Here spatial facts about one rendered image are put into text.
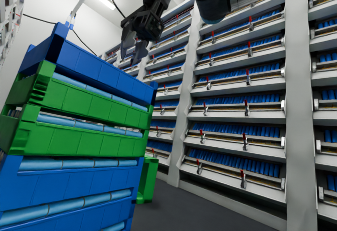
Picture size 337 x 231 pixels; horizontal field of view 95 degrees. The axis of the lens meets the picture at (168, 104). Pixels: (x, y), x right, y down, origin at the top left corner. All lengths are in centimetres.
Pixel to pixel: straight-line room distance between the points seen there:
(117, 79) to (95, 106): 9
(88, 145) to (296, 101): 90
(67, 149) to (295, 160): 87
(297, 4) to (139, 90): 105
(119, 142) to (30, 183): 17
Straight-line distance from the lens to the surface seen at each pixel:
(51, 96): 35
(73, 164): 39
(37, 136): 35
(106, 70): 40
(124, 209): 50
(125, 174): 46
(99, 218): 46
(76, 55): 37
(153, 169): 83
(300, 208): 94
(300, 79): 101
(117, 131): 42
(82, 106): 37
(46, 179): 37
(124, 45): 52
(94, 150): 39
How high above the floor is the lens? 30
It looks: 13 degrees up
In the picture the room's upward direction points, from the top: 10 degrees clockwise
